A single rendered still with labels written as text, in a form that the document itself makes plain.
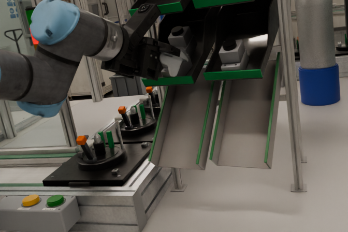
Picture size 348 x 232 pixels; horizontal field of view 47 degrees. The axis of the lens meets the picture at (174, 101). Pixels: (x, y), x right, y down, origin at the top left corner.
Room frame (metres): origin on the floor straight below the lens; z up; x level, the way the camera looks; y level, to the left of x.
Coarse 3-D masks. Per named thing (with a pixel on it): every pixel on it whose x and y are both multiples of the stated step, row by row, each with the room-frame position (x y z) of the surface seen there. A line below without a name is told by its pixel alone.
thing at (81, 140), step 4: (80, 136) 1.00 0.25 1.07; (84, 136) 1.00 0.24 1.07; (88, 136) 1.02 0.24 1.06; (76, 140) 0.99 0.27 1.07; (80, 140) 0.99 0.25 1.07; (84, 140) 1.00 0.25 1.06; (80, 144) 1.00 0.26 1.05; (84, 144) 1.00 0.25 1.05; (84, 148) 1.01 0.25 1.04; (88, 148) 1.01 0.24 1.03; (84, 152) 1.01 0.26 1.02; (88, 152) 1.01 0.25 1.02; (88, 156) 1.02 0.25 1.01; (92, 156) 1.02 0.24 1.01
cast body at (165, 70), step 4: (180, 48) 0.91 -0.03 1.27; (184, 52) 0.92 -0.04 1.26; (188, 56) 0.93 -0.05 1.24; (188, 60) 0.93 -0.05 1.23; (164, 64) 0.91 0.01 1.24; (184, 64) 0.91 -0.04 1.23; (188, 64) 0.93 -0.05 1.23; (192, 64) 0.94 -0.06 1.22; (164, 68) 0.92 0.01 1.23; (180, 68) 0.90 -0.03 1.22; (184, 68) 0.91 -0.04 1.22; (188, 68) 0.93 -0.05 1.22; (164, 72) 0.91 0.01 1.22; (168, 72) 0.90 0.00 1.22; (180, 72) 0.90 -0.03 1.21; (184, 72) 0.91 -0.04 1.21; (164, 76) 0.92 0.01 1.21; (168, 76) 0.91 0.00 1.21; (176, 76) 0.89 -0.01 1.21
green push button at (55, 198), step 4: (52, 196) 0.89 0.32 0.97; (56, 196) 0.89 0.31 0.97; (60, 196) 0.88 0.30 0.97; (48, 200) 0.87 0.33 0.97; (52, 200) 0.87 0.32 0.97; (56, 200) 0.86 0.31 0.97; (60, 200) 0.87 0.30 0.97; (48, 204) 0.86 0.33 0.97; (52, 204) 0.86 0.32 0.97; (56, 204) 0.86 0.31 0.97
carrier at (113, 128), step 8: (136, 112) 1.31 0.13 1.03; (144, 112) 1.35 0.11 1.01; (152, 112) 1.32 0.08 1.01; (120, 120) 1.42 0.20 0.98; (136, 120) 1.30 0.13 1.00; (144, 120) 1.33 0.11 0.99; (152, 120) 1.31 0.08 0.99; (112, 128) 1.36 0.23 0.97; (120, 128) 1.28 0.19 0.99; (128, 128) 1.26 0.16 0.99; (136, 128) 1.25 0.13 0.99; (144, 128) 1.25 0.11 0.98; (152, 128) 1.27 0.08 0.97; (104, 136) 1.29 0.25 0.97; (112, 136) 1.27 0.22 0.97; (128, 136) 1.25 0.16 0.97; (136, 136) 1.23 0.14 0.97; (144, 136) 1.22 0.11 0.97; (152, 136) 1.21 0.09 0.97
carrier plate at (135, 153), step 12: (120, 144) 1.18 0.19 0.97; (132, 144) 1.16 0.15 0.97; (72, 156) 1.15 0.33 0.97; (132, 156) 1.06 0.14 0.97; (144, 156) 1.06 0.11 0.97; (60, 168) 1.07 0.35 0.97; (72, 168) 1.05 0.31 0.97; (108, 168) 1.01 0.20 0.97; (120, 168) 0.99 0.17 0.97; (132, 168) 0.98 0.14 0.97; (48, 180) 1.00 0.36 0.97; (60, 180) 0.98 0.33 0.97; (72, 180) 0.97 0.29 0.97; (84, 180) 0.96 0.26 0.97; (96, 180) 0.95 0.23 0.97; (108, 180) 0.94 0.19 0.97; (120, 180) 0.92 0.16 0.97
